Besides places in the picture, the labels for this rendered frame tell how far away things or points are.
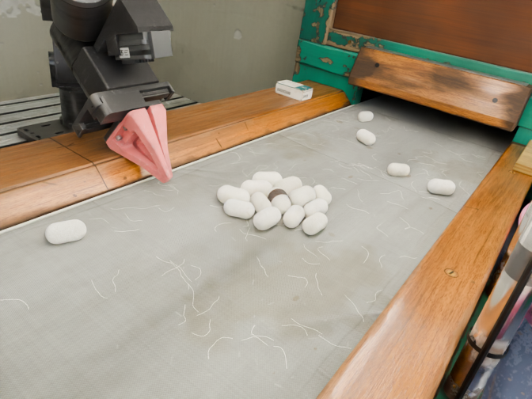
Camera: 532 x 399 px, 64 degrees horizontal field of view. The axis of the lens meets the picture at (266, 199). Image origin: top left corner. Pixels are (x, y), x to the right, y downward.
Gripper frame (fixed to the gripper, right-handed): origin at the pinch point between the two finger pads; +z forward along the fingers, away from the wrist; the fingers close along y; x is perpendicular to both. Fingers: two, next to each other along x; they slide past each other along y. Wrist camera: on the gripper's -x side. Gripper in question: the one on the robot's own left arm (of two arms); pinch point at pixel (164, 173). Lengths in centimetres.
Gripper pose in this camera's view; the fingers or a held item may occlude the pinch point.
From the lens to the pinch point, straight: 48.3
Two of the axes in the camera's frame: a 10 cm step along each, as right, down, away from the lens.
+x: -6.1, 4.1, 6.7
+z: 5.2, 8.5, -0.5
